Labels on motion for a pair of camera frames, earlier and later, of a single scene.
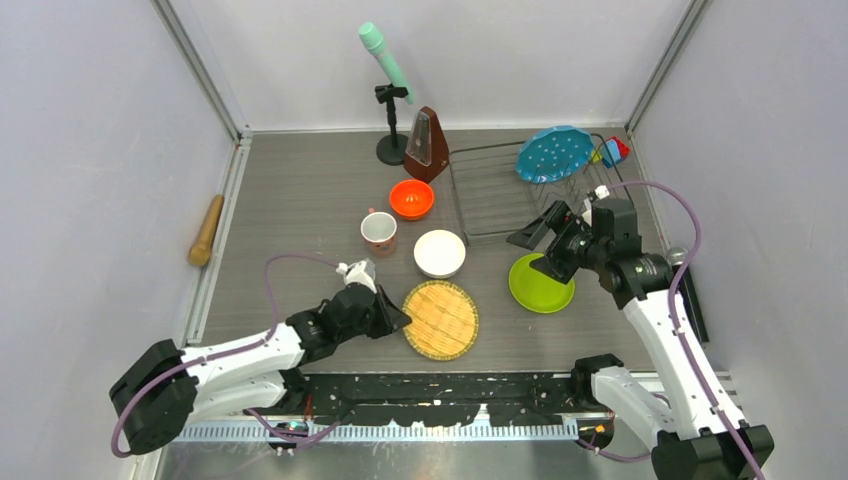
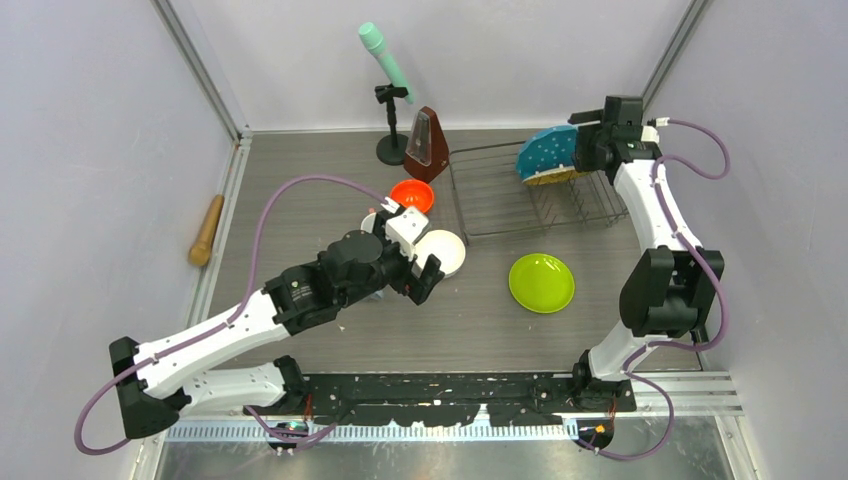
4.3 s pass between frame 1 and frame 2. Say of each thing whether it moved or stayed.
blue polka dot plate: stayed
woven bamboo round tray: moved
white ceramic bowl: stayed
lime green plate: stayed
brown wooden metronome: stayed
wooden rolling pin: stayed
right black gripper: moved
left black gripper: moved
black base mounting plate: stayed
